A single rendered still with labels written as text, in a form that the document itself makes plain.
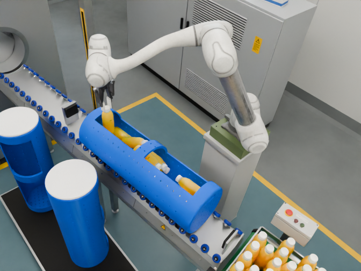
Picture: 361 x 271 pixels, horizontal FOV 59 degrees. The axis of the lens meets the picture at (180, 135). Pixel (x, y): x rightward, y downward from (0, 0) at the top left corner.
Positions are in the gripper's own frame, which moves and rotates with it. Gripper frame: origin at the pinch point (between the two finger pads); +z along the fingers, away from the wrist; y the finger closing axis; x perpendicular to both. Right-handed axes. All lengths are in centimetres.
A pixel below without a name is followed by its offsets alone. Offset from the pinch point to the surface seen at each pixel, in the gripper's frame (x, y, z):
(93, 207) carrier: 21, 31, 46
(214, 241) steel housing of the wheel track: 86, 2, 41
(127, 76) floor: -159, -151, 130
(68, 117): -38.3, 4.4, 31.6
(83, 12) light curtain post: -54, -29, -26
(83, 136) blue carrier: -5.7, 14.3, 19.8
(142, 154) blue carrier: 34.6, 4.9, 10.7
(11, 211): -64, 57, 117
